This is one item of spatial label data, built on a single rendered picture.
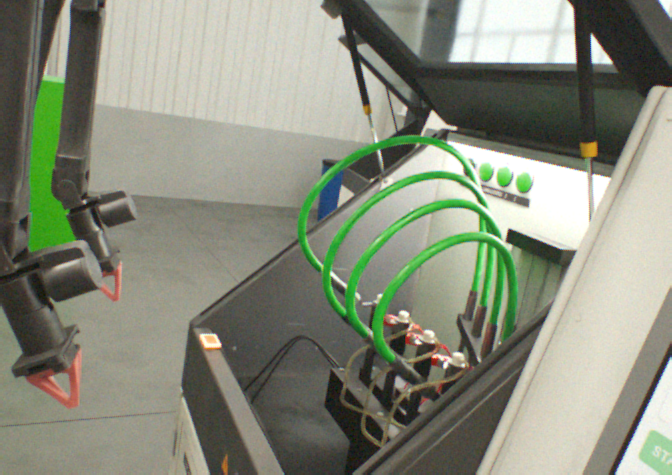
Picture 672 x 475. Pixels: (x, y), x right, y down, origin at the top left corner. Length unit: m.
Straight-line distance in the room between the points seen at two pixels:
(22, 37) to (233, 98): 6.94
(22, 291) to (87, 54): 0.53
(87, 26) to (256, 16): 6.57
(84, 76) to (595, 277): 0.95
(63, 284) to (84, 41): 0.55
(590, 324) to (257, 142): 7.21
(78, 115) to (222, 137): 6.46
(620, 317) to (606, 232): 0.11
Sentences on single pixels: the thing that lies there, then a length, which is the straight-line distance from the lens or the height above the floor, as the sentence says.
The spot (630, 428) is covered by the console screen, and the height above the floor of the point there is 1.19.
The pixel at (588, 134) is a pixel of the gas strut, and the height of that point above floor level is 1.48.
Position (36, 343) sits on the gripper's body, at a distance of 0.89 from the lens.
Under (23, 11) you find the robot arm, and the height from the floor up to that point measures 1.50.
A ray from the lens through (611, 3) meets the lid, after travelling 0.86.
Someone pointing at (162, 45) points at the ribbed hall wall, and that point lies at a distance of 7.47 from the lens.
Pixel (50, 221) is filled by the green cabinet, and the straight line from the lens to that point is 4.27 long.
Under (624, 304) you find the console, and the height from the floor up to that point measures 1.30.
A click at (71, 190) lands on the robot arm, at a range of 1.26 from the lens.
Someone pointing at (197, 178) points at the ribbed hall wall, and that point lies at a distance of 7.68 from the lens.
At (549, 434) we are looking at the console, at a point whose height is 1.13.
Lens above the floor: 1.46
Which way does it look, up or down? 11 degrees down
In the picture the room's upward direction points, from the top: 10 degrees clockwise
